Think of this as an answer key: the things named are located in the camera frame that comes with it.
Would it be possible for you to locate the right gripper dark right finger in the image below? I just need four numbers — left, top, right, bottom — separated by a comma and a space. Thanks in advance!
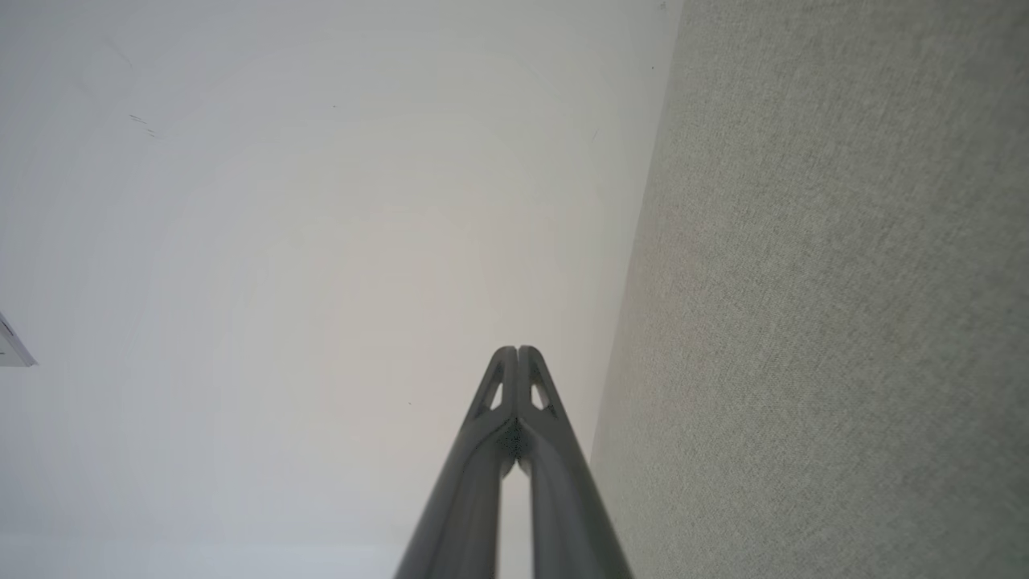
519, 347, 636, 579

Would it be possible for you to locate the grey fabric sofa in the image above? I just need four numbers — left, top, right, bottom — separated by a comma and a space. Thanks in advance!
589, 0, 1029, 579

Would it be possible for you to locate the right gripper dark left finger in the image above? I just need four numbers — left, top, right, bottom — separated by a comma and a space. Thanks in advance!
394, 347, 519, 579

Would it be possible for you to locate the white wall fixture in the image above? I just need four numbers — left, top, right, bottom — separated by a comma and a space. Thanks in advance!
0, 312, 38, 368

